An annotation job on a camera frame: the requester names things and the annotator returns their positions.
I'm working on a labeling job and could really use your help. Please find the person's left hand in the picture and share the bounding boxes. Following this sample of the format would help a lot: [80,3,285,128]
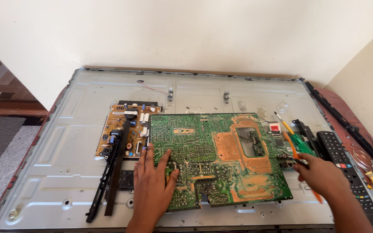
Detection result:
[134,143,180,223]

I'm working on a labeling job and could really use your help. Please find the person's right hand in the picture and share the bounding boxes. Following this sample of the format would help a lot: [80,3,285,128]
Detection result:
[293,154,353,202]

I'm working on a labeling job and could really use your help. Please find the metal tweezers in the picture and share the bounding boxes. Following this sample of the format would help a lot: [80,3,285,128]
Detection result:
[278,149,310,167]

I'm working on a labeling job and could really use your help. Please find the orange plastic pry tool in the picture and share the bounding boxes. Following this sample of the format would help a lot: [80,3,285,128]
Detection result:
[282,131,324,204]

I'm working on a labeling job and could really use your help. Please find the large green circuit board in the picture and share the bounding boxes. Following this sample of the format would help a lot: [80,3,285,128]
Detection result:
[148,113,293,212]

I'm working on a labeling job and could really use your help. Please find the small green main board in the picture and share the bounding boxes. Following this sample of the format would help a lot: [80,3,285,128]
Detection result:
[260,121,317,169]

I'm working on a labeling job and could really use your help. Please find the black remote control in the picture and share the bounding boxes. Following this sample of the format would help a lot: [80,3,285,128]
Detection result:
[317,131,373,225]

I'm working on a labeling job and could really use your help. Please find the yellow thin brush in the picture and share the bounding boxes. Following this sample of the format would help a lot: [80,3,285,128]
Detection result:
[274,112,295,135]

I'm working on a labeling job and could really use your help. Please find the small black plastic module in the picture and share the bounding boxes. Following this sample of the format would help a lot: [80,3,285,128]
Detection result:
[119,170,135,191]

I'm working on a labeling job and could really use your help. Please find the black flat plastic strip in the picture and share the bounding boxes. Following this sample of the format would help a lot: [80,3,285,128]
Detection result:
[104,112,138,217]

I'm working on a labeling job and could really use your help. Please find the brown power supply board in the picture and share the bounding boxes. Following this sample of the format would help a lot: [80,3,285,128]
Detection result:
[95,103,162,160]

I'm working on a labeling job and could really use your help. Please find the grey metal television back panel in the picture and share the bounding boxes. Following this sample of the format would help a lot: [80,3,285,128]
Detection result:
[0,68,373,232]

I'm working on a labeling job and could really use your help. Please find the brown wooden door sill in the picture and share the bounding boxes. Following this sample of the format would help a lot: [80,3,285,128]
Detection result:
[0,99,49,118]

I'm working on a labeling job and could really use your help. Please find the green handled screwdriver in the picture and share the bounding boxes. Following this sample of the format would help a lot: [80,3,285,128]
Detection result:
[289,132,317,157]

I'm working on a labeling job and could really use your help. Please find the black angled plastic bracket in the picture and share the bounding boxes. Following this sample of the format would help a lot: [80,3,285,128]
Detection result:
[291,119,324,160]

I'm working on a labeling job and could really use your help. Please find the coil of solder wire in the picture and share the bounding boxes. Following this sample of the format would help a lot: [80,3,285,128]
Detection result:
[351,147,373,171]

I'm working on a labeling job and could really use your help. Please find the long black plastic frame strip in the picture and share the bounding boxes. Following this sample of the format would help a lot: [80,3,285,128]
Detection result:
[299,77,373,180]

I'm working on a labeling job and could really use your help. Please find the red and white wire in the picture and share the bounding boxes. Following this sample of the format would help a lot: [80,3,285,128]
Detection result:
[137,80,169,95]

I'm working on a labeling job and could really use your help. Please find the black plastic ribbed bracket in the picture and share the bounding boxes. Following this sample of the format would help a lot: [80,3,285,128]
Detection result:
[86,129,124,224]

